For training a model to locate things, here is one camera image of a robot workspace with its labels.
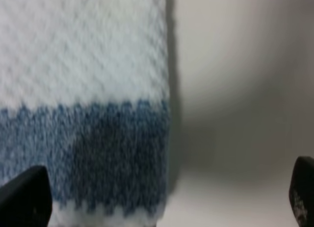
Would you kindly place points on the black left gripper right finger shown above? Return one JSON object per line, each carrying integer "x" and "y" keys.
{"x": 301, "y": 191}

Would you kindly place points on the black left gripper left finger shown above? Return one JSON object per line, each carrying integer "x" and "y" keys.
{"x": 26, "y": 200}

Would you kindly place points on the blue white striped towel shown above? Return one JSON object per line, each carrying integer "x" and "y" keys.
{"x": 84, "y": 91}

